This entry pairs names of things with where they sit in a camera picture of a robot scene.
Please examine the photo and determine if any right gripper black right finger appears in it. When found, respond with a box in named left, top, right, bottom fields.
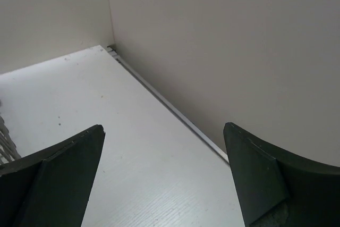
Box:
left=223, top=122, right=339, bottom=226

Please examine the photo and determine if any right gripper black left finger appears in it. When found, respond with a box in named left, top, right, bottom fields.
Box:
left=1, top=124, right=105, bottom=226

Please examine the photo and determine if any grey wire dish rack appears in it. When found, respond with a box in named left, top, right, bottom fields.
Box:
left=0, top=116, right=21, bottom=165

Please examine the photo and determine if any aluminium table edge rail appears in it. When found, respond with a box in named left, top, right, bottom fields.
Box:
left=106, top=44, right=230, bottom=166

